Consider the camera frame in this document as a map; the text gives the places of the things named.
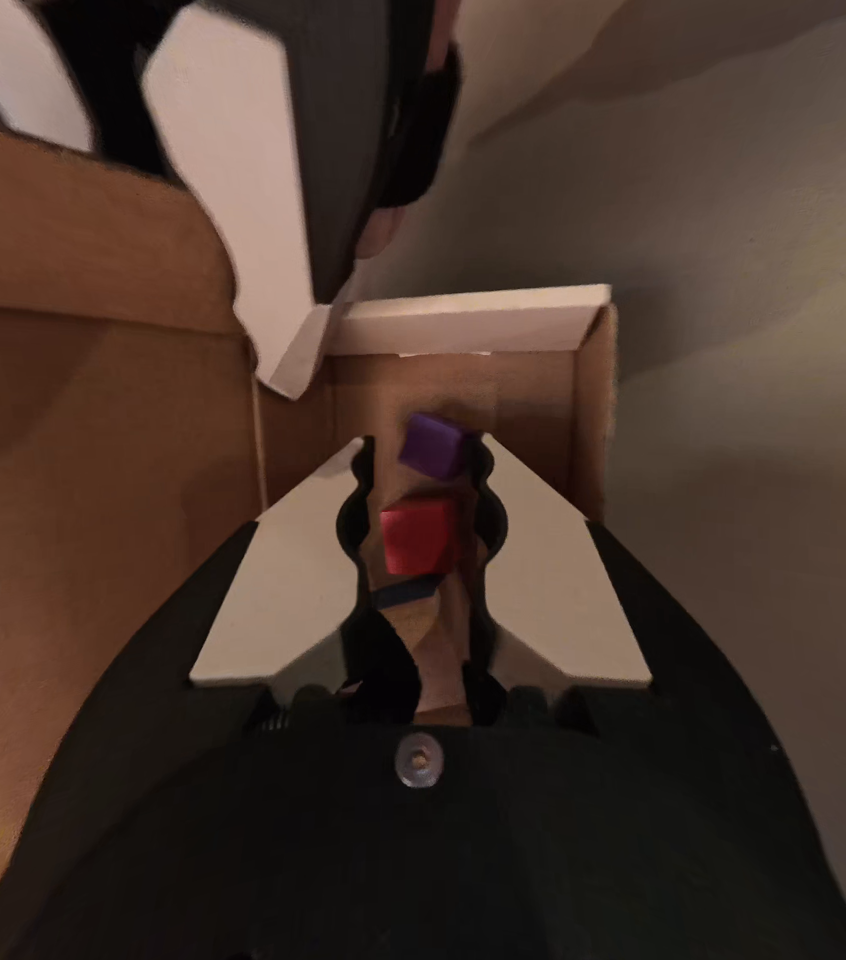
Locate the blue cube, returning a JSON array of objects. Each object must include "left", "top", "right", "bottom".
[{"left": 369, "top": 573, "right": 445, "bottom": 610}]

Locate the red cube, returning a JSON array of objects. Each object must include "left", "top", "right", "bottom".
[{"left": 380, "top": 497, "right": 470, "bottom": 576}]

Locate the white cardboard box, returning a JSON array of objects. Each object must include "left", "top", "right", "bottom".
[{"left": 0, "top": 105, "right": 619, "bottom": 946}]

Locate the purple cube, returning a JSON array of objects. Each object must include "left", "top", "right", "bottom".
[{"left": 399, "top": 411, "right": 466, "bottom": 483}]

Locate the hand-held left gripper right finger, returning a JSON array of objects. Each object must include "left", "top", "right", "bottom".
[{"left": 464, "top": 431, "right": 654, "bottom": 695}]

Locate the person's right hand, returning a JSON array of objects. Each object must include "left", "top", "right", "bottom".
[{"left": 354, "top": 0, "right": 465, "bottom": 261}]

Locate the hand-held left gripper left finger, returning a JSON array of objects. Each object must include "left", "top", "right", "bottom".
[{"left": 189, "top": 435, "right": 379, "bottom": 689}]

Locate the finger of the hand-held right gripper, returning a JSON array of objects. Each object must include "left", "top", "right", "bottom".
[
  {"left": 139, "top": 0, "right": 435, "bottom": 399},
  {"left": 0, "top": 0, "right": 191, "bottom": 181}
]

